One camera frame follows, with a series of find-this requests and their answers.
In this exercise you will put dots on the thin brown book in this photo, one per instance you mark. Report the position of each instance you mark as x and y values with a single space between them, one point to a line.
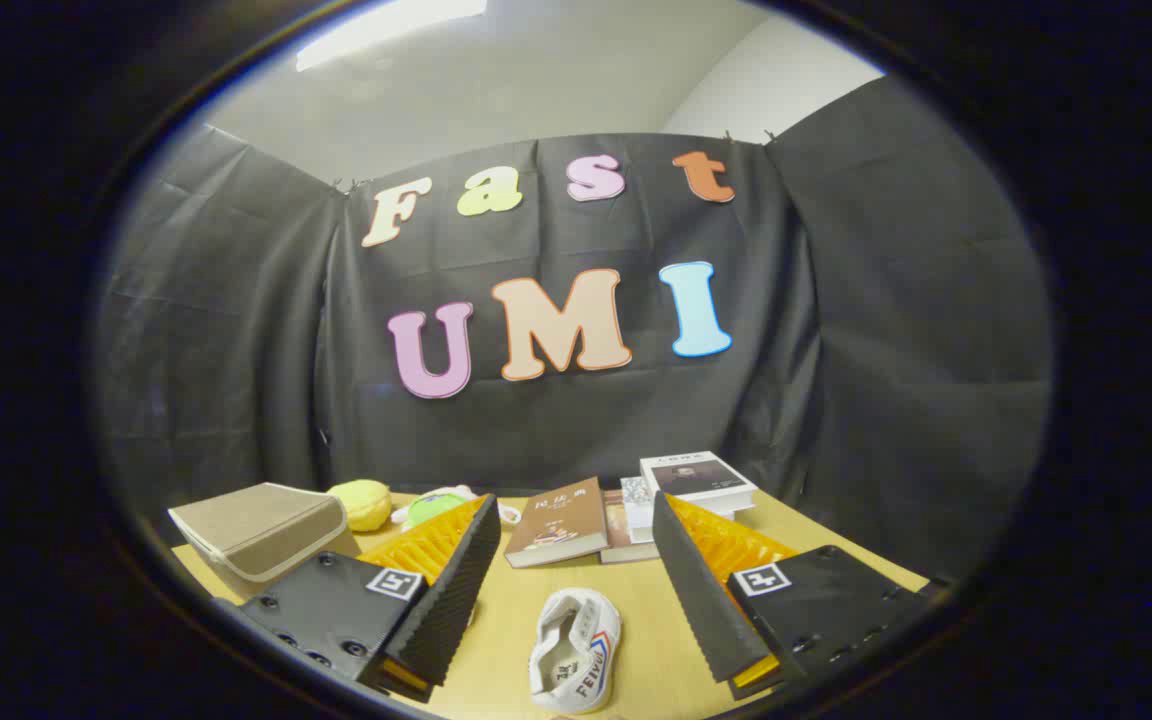
621 535

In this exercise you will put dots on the green and pink plush toy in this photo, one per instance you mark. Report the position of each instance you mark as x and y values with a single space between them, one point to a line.
431 508

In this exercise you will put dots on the white canvas shoe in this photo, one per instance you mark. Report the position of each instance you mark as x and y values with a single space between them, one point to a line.
576 650

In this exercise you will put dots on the beige fabric storage box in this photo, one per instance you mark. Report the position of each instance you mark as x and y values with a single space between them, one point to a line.
256 530

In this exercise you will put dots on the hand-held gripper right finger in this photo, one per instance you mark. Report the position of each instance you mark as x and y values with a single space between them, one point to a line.
701 600

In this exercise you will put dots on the yellow plush toy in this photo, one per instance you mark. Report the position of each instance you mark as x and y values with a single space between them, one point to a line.
361 503

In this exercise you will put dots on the brown cover book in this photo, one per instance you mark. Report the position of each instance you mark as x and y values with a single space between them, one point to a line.
556 520

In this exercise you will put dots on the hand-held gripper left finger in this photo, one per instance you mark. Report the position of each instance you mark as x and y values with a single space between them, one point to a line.
456 600

